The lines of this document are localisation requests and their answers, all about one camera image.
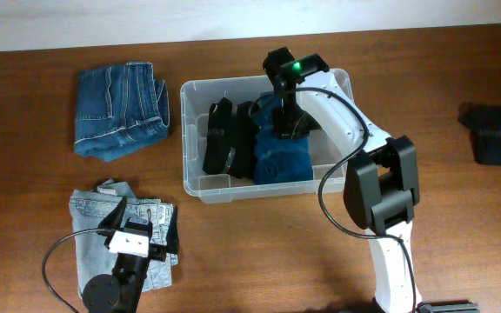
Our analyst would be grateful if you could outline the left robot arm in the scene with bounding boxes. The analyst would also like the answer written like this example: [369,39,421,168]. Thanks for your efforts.
[82,197,179,313]

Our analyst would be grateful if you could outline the clear plastic storage bin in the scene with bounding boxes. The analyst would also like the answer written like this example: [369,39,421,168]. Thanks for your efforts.
[180,75,343,204]

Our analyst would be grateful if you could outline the black garment with tape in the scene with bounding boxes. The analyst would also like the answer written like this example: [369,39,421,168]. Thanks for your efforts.
[203,97,258,179]

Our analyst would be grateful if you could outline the left black camera cable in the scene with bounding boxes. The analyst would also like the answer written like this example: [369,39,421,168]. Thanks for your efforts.
[41,227,112,313]

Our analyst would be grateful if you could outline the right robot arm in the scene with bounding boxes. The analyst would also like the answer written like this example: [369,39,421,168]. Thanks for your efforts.
[263,47,422,312]

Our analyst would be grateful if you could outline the light blue jeans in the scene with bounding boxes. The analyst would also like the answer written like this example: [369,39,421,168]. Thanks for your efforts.
[69,179,177,291]

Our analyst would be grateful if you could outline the dark navy garment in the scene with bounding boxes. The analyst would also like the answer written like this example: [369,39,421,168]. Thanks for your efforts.
[458,103,501,166]

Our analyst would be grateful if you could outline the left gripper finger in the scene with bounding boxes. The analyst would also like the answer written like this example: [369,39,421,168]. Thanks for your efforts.
[166,206,180,255]
[98,196,128,230]

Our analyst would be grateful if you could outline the teal blue shirt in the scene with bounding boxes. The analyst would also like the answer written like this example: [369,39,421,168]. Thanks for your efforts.
[252,91,314,185]

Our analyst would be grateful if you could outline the dark blue folded jeans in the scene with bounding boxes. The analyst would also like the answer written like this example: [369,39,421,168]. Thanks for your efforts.
[73,62,170,162]

